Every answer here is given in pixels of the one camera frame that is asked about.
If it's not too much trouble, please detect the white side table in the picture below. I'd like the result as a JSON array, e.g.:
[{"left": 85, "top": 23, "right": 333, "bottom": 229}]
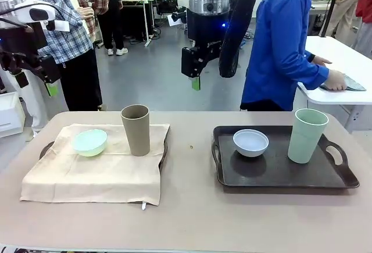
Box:
[{"left": 296, "top": 35, "right": 372, "bottom": 134}]

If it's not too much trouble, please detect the person's left hand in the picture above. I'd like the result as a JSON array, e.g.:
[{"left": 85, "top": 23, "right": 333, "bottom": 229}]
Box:
[{"left": 313, "top": 55, "right": 333, "bottom": 66}]

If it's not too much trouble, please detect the white round bowl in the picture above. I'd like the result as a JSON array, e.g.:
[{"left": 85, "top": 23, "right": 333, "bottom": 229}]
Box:
[{"left": 232, "top": 129, "right": 270, "bottom": 158}]

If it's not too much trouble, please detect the person in grey hoodie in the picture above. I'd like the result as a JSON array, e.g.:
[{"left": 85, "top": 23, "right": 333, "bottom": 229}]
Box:
[{"left": 95, "top": 0, "right": 128, "bottom": 56}]

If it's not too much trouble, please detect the person in blue plaid shirt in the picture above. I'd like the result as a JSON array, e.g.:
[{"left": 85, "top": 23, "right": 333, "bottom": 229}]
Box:
[{"left": 20, "top": 0, "right": 103, "bottom": 112}]

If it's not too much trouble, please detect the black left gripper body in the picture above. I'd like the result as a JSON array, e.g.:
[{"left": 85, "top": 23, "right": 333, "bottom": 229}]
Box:
[{"left": 0, "top": 22, "right": 49, "bottom": 56}]

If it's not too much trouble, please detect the taupe tall cup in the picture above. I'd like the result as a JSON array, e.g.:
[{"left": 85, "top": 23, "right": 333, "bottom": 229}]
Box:
[{"left": 120, "top": 104, "right": 151, "bottom": 157}]

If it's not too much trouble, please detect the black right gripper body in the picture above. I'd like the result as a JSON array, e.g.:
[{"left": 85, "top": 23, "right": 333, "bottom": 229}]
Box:
[{"left": 187, "top": 8, "right": 233, "bottom": 51}]

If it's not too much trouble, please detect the person in white trousers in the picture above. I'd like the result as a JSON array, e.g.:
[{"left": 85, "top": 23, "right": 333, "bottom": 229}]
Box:
[{"left": 11, "top": 69, "right": 49, "bottom": 137}]

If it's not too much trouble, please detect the dark tray under beige mat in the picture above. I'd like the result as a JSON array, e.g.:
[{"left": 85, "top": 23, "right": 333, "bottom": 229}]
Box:
[{"left": 39, "top": 124, "right": 169, "bottom": 206}]

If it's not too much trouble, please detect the beige cloth mat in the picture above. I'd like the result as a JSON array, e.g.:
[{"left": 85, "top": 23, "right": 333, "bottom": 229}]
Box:
[{"left": 19, "top": 123, "right": 171, "bottom": 207}]

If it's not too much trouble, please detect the person's right hand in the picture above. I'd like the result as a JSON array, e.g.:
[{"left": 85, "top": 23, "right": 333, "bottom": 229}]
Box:
[{"left": 325, "top": 69, "right": 347, "bottom": 91}]

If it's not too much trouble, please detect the desk with white legs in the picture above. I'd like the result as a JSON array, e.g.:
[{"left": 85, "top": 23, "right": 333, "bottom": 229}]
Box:
[{"left": 121, "top": 0, "right": 159, "bottom": 47}]

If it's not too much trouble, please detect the teal cloth mat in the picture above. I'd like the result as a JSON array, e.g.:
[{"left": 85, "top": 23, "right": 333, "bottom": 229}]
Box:
[{"left": 319, "top": 74, "right": 367, "bottom": 92}]

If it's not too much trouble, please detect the light green tall cup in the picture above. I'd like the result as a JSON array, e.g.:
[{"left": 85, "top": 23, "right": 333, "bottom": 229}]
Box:
[{"left": 287, "top": 108, "right": 329, "bottom": 164}]

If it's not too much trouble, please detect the person's right forearm blue sleeve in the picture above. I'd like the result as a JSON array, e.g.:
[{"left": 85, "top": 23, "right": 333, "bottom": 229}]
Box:
[{"left": 299, "top": 60, "right": 331, "bottom": 91}]

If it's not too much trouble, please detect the person in beige trousers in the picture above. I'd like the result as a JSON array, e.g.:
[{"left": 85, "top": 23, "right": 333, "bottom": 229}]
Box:
[{"left": 322, "top": 0, "right": 363, "bottom": 38}]

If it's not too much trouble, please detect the person in blue jacket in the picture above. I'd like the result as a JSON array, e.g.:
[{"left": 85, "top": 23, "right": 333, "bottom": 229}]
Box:
[{"left": 239, "top": 0, "right": 331, "bottom": 112}]

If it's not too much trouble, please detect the black corrugated cable conduit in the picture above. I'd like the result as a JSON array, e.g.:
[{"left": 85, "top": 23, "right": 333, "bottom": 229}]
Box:
[{"left": 218, "top": 0, "right": 277, "bottom": 79}]

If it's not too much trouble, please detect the pale green bowl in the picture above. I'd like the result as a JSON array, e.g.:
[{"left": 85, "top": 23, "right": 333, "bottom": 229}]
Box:
[{"left": 71, "top": 129, "right": 108, "bottom": 157}]

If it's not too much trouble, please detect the black pole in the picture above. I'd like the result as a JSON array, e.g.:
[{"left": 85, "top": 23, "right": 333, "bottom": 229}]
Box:
[{"left": 319, "top": 0, "right": 345, "bottom": 38}]

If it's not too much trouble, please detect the dark brown handled tray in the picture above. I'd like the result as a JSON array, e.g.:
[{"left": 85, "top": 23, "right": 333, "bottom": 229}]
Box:
[{"left": 211, "top": 124, "right": 360, "bottom": 190}]

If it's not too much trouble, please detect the white box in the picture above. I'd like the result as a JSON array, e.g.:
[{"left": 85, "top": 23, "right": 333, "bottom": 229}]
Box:
[{"left": 0, "top": 91, "right": 26, "bottom": 139}]

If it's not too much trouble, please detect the person in red jacket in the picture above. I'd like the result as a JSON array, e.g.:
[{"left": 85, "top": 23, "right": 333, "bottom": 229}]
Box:
[{"left": 353, "top": 0, "right": 372, "bottom": 54}]

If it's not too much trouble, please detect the black office chair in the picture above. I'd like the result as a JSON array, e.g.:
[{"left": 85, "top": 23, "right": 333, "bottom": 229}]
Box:
[{"left": 156, "top": 0, "right": 180, "bottom": 15}]

